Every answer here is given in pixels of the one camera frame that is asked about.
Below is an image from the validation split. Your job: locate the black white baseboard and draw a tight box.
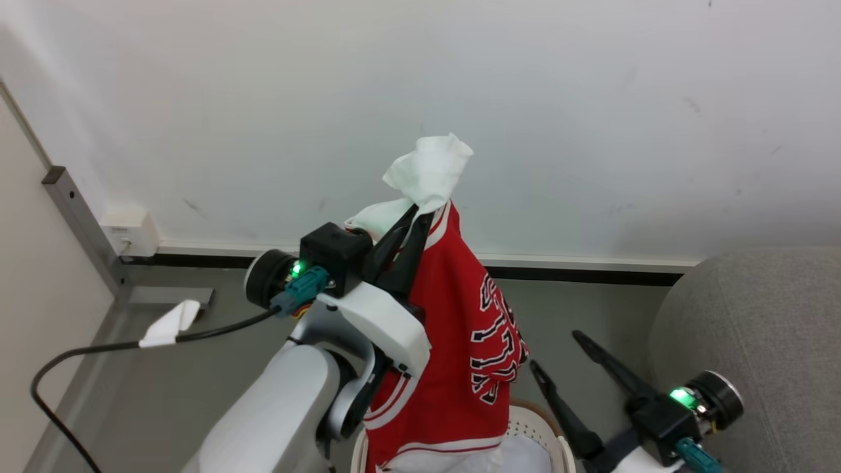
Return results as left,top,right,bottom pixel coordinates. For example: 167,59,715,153
122,242,700,287

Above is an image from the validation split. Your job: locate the teal cable connector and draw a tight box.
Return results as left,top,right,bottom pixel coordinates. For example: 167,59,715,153
271,266,329,319
675,438,723,473

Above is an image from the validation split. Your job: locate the black cable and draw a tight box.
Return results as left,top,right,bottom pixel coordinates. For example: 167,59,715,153
31,309,277,473

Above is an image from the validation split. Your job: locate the white wall socket box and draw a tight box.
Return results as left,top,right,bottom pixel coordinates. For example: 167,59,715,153
100,207,160,258

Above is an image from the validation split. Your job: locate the white tape tag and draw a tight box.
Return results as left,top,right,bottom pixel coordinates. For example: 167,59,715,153
138,300,201,348

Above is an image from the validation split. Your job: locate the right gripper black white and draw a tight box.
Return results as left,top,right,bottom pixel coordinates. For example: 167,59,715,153
529,330,701,473

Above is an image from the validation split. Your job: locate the white cloth garment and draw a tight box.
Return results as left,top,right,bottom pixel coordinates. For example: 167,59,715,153
344,133,474,244

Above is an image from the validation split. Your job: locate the grey metal door frame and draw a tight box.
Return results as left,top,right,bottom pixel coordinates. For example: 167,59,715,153
41,166,216,309

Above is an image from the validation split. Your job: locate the white clothing in basket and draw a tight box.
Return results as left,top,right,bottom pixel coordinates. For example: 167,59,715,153
388,437,553,473

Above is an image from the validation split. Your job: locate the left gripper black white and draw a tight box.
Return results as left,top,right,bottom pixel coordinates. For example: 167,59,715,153
300,204,435,380

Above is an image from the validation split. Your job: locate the red basketball jersey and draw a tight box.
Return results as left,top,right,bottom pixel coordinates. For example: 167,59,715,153
363,200,530,473

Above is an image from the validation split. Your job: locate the white perforated laundry basket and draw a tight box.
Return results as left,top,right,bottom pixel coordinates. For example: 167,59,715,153
350,399,577,473

